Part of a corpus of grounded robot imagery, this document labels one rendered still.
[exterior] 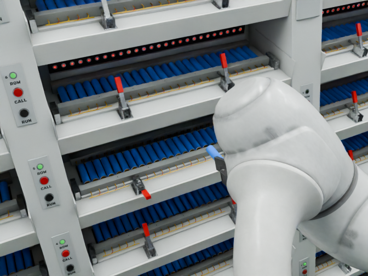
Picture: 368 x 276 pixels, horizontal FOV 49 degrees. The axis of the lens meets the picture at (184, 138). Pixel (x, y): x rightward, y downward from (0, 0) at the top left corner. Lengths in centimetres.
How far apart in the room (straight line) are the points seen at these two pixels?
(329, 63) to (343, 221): 75
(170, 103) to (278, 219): 61
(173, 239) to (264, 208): 77
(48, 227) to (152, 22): 51
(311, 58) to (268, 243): 80
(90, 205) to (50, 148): 19
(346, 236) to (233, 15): 61
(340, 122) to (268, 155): 91
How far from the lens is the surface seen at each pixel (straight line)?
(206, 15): 94
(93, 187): 101
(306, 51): 111
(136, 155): 107
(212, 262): 131
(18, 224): 101
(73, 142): 91
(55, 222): 98
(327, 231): 51
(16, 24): 84
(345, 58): 125
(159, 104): 96
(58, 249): 102
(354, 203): 50
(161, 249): 114
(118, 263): 112
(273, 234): 39
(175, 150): 108
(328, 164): 45
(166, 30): 91
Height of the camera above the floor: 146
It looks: 24 degrees down
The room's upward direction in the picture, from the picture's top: 7 degrees counter-clockwise
